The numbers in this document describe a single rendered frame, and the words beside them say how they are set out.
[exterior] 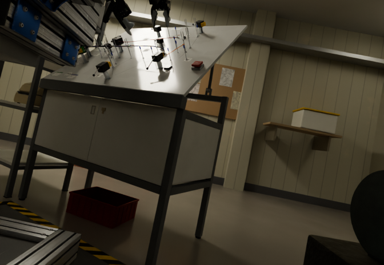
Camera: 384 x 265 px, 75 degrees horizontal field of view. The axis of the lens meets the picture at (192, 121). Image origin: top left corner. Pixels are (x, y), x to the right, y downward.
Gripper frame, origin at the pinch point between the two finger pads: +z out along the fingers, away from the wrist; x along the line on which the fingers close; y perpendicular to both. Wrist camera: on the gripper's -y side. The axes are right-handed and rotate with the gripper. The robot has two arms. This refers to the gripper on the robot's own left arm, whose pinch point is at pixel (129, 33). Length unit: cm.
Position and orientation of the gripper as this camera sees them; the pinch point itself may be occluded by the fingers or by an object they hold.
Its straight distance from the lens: 154.1
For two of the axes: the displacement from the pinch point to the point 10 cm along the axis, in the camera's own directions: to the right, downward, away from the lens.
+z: 4.5, 7.6, 4.7
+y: 8.9, -4.4, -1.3
